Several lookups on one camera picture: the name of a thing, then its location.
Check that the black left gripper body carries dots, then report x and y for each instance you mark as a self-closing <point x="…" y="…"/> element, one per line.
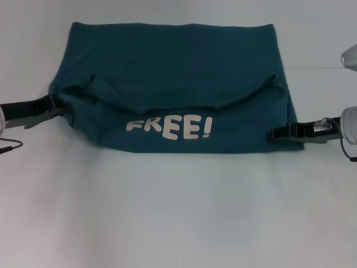
<point x="25" y="113"/>

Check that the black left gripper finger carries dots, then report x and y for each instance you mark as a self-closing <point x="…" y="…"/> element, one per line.
<point x="60" y="104"/>

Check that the teal blue t-shirt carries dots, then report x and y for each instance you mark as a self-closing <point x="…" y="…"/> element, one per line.
<point x="178" y="72"/>

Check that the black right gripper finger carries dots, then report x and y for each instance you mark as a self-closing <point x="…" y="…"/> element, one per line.
<point x="279" y="134"/>

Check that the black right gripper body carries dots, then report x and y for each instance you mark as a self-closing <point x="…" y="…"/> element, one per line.
<point x="315" y="132"/>

